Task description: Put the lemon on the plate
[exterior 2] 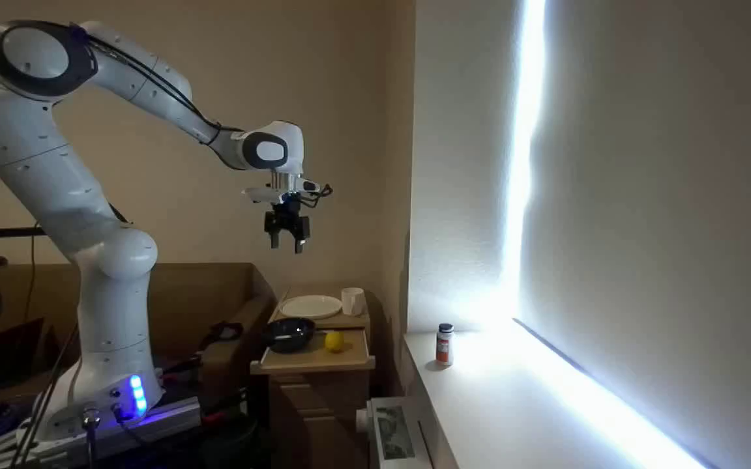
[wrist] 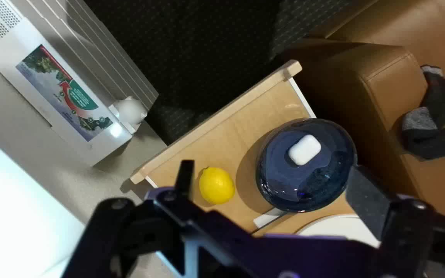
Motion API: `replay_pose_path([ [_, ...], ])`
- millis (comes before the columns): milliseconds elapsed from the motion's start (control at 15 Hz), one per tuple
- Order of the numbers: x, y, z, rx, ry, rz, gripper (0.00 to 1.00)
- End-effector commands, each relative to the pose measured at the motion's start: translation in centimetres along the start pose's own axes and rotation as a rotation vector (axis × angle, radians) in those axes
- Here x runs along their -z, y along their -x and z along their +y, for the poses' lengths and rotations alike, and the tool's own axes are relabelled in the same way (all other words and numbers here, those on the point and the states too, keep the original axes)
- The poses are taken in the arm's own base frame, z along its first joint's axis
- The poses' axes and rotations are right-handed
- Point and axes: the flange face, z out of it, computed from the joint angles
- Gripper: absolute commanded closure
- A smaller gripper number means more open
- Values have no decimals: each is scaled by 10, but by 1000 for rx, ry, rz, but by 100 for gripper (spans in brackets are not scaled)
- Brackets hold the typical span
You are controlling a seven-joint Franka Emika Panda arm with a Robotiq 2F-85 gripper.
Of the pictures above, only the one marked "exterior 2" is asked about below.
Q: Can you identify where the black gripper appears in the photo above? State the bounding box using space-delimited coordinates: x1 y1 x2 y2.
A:
260 192 314 255

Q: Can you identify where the robot base with blue lights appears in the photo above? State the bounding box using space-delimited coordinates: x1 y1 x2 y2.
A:
0 371 205 469

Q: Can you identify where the white round plate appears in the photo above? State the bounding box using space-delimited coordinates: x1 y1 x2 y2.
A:
280 291 345 324

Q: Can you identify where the white cup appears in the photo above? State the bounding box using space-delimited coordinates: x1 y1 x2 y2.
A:
338 283 367 320

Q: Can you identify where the black bowl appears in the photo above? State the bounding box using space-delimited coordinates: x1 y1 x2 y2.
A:
263 315 319 355

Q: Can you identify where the large brown cardboard box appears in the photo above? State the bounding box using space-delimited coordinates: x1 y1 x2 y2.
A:
0 260 280 411

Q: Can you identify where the light wooden cabinet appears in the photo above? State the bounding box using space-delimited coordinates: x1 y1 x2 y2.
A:
248 298 379 469

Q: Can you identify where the spice bottle with red label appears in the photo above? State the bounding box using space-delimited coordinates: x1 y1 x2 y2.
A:
434 320 453 371

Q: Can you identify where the white box-shaped appliance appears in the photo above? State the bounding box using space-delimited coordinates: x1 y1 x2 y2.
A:
355 393 435 469

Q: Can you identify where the white window sill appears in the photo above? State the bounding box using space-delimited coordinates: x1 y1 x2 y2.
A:
401 318 711 469

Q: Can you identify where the wide white window blind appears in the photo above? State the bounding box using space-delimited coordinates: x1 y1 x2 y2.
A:
514 0 751 469

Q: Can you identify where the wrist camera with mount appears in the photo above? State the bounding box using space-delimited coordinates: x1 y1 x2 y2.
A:
243 174 337 209

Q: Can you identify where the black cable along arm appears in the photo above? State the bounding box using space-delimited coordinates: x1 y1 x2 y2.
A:
68 20 243 137

